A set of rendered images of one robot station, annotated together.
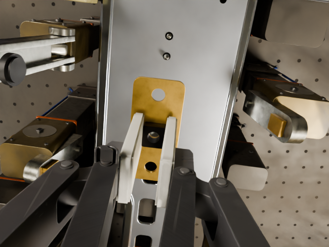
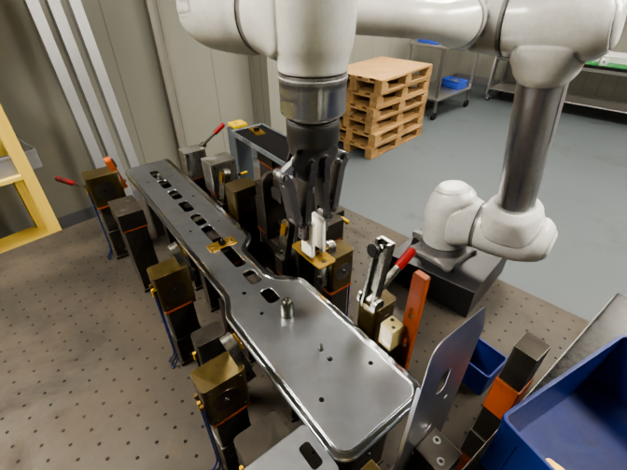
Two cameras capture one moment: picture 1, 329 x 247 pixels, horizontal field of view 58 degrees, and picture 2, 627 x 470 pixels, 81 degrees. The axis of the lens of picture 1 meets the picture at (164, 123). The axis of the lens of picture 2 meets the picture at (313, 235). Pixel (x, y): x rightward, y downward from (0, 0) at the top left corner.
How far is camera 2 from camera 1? 0.48 m
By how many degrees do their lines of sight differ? 39
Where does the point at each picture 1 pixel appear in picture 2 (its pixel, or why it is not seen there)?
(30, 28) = (390, 298)
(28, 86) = not seen: hidden behind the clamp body
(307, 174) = (109, 426)
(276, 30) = (271, 421)
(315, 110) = (212, 380)
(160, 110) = (318, 257)
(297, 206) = (98, 395)
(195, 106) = (280, 339)
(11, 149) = (347, 250)
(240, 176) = (213, 330)
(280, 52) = not seen: outside the picture
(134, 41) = (343, 341)
